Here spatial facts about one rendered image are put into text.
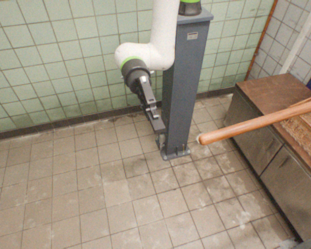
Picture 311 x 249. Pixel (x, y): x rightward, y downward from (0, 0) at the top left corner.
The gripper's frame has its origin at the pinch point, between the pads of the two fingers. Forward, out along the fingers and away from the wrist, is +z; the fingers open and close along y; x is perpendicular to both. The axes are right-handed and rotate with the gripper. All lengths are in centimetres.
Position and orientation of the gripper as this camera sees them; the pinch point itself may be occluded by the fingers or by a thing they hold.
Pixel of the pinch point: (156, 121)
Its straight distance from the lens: 59.7
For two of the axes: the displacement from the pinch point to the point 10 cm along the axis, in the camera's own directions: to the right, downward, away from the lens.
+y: 0.0, 6.7, 7.4
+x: -9.6, 2.2, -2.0
